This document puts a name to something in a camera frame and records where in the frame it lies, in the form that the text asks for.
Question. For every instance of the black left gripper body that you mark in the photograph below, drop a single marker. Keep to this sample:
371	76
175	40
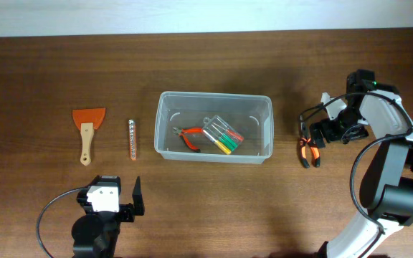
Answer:
127	213

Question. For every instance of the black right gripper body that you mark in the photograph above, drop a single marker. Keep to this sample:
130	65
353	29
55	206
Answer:
346	127

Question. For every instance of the red small cutting pliers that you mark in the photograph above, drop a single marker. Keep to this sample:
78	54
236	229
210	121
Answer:
186	134

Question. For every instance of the clear screwdriver set case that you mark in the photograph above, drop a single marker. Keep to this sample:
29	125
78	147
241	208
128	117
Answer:
220	133

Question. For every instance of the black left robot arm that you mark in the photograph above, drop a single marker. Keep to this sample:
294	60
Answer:
96	233

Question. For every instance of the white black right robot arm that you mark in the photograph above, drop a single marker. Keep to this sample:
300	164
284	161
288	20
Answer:
381	178

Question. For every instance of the clear plastic container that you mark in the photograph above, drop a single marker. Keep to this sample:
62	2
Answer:
250	115

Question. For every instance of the orange socket bit holder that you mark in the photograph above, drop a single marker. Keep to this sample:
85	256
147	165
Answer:
132	139

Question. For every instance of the orange scraper wooden handle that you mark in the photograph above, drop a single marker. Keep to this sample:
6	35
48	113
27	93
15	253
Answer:
88	121

